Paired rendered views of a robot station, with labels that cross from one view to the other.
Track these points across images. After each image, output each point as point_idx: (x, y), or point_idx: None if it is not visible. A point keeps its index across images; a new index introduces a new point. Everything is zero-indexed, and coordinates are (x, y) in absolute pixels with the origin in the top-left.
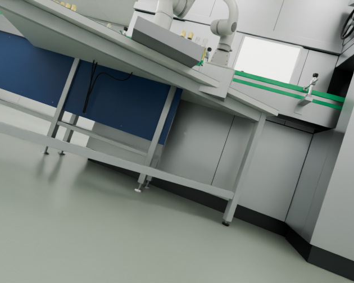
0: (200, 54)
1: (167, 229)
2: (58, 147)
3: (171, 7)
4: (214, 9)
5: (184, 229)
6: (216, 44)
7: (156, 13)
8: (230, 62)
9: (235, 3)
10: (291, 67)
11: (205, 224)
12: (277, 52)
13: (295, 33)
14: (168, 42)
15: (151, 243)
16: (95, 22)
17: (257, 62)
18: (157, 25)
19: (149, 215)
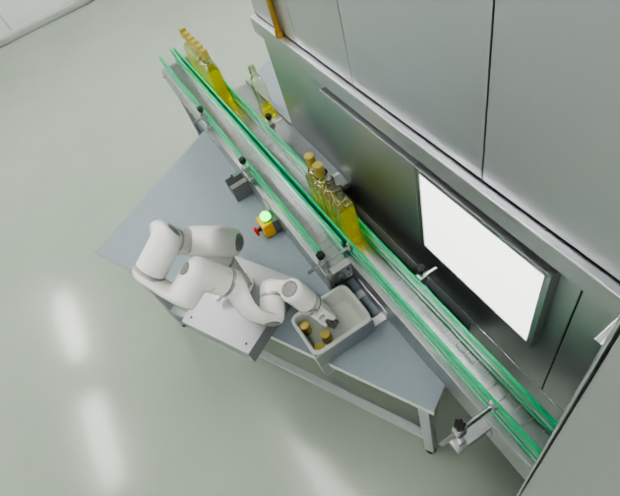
0: (249, 357)
1: (315, 450)
2: None
3: None
4: (351, 63)
5: (337, 452)
6: (379, 166)
7: None
8: (413, 218)
9: (244, 311)
10: (528, 304)
11: (387, 444)
12: (491, 250)
13: (539, 213)
14: (217, 342)
15: (280, 468)
16: None
17: (459, 247)
18: (198, 330)
19: (315, 421)
